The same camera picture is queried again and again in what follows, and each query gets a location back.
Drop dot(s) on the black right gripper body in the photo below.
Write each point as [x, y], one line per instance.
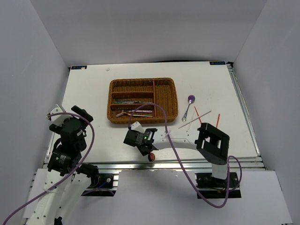
[143, 153]

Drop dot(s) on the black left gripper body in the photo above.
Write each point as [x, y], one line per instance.
[56, 128]

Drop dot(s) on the iridescent round bowl spoon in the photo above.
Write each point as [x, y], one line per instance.
[151, 157]

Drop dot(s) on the pink handled fork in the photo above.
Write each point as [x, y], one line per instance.
[137, 111]

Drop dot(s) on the green handled table knife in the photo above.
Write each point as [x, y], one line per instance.
[125, 102]

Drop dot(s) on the purple iridescent spoon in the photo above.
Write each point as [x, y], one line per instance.
[191, 99]

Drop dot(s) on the silver patterned table knife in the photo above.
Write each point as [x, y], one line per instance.
[141, 102]

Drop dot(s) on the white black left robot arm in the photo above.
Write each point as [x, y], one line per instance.
[67, 175]

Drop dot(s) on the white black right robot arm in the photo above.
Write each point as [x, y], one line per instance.
[212, 143]

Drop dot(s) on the woven wicker cutlery tray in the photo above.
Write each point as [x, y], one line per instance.
[160, 91]

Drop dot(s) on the left blue table label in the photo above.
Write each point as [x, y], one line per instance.
[79, 67]

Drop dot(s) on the blue table label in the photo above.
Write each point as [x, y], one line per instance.
[217, 63]
[79, 67]

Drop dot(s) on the red chopstick upper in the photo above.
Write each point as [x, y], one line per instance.
[198, 115]

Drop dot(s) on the white chopstick short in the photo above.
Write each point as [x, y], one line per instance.
[195, 119]

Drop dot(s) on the right blue table label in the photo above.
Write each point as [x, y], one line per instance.
[217, 63]

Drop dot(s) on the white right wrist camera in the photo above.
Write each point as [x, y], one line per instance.
[136, 126]

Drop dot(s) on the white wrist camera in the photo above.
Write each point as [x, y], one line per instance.
[57, 116]
[136, 126]

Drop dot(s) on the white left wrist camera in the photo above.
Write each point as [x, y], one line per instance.
[57, 116]

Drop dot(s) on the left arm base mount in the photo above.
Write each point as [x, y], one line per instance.
[103, 185]

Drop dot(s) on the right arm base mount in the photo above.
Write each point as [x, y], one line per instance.
[212, 188]

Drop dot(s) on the aluminium table frame rail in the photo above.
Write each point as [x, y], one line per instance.
[214, 88]

